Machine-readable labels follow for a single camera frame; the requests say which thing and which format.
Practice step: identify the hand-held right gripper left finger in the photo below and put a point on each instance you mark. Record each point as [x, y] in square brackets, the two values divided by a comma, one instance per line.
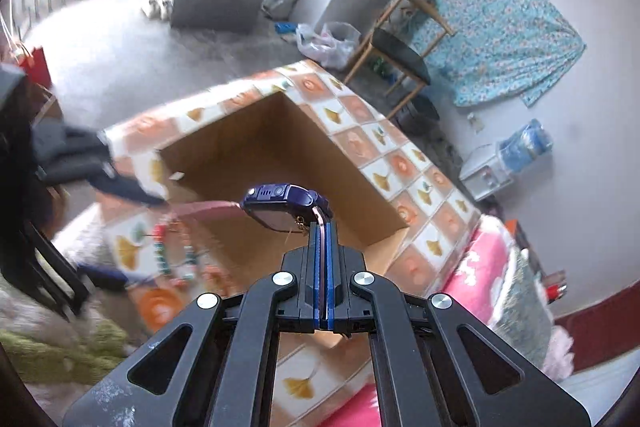
[306, 287]

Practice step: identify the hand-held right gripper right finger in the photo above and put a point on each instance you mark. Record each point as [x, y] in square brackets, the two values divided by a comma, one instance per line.
[341, 287]

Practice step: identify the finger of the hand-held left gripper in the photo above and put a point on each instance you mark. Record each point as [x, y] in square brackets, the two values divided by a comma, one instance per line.
[55, 272]
[75, 152]

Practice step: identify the small gold earring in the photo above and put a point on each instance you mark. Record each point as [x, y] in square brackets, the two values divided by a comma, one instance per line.
[298, 225]

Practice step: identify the brown cardboard box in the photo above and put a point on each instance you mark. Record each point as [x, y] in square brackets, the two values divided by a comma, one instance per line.
[260, 167]

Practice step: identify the red paper bag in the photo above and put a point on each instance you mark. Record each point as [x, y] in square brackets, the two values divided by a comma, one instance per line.
[36, 67]

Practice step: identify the ginkgo print tablecloth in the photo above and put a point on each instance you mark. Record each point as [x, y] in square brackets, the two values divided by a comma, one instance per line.
[350, 142]

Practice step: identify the white slippers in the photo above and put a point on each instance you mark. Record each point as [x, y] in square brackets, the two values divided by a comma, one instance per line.
[156, 8]

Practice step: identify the white water dispenser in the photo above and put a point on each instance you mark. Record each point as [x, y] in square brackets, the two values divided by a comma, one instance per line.
[482, 177]

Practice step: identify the black trash bin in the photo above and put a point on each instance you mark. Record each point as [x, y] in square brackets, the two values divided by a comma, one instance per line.
[417, 114]

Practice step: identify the dark grey cabinet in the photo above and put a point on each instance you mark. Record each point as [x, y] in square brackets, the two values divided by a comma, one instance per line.
[217, 2]

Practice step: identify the green bottle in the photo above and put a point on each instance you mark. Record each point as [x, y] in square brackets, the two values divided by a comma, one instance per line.
[378, 67]

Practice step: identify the blue water bottle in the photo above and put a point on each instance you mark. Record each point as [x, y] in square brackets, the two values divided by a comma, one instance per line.
[525, 144]

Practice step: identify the wooden chair black seat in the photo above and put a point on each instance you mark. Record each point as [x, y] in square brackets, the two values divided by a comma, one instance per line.
[400, 52]

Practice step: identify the clear plastic bag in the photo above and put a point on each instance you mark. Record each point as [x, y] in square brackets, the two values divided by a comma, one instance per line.
[325, 44]

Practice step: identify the patterned tote bag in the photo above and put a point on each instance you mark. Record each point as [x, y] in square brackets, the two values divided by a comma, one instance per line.
[412, 7]

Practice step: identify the white wall socket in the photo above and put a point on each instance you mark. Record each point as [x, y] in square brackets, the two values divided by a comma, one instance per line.
[473, 123]

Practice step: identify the teal floral wall cloth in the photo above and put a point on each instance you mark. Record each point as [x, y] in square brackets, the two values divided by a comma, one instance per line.
[490, 7]

